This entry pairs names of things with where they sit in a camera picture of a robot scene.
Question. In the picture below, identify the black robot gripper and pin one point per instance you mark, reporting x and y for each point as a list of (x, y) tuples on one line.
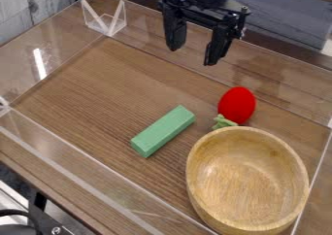
[(223, 16)]

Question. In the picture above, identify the red plush strawberry toy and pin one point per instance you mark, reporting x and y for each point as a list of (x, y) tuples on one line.
[(235, 107)]

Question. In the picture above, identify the grey sofa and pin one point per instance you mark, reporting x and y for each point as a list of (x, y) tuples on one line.
[(300, 20)]

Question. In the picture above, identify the green rectangular block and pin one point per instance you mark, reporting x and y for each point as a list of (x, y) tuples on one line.
[(162, 131)]

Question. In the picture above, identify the wooden bowl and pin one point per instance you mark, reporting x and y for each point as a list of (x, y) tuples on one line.
[(247, 181)]

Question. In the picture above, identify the clear acrylic corner bracket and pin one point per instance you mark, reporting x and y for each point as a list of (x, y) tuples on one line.
[(106, 24)]

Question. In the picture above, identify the clear acrylic tray wall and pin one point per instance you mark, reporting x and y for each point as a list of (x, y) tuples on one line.
[(80, 92)]

